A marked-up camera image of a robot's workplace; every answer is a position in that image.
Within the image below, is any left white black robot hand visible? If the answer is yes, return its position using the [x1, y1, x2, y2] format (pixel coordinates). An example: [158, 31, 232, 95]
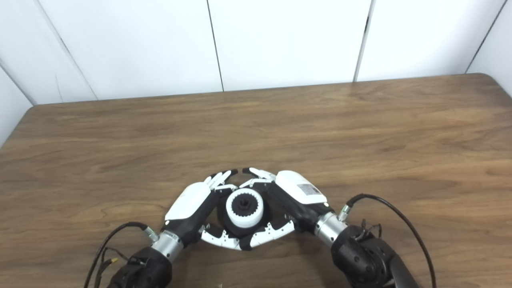
[162, 169, 250, 252]

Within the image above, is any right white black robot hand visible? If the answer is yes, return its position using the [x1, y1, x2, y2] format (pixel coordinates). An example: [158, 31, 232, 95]
[240, 167, 334, 250]

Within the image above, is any round black plastic part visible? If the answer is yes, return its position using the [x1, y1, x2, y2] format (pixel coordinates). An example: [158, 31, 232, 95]
[217, 192, 276, 240]

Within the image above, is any white toothed plastic ring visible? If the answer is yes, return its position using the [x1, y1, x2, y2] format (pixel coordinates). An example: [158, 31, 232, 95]
[226, 188, 264, 229]

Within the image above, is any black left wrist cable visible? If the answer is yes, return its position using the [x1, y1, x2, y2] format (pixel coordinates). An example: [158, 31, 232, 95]
[83, 222, 160, 288]

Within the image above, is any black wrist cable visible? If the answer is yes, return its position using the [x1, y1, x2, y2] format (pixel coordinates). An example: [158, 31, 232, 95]
[338, 194, 437, 288]
[83, 222, 160, 288]

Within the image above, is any thin black wire bundle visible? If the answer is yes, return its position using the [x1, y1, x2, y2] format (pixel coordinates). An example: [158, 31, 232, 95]
[354, 219, 382, 240]

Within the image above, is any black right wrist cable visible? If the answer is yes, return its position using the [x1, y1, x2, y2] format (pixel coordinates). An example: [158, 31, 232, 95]
[338, 194, 437, 288]

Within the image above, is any thin wire with yellow plug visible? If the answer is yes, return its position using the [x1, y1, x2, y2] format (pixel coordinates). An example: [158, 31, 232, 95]
[94, 247, 138, 288]

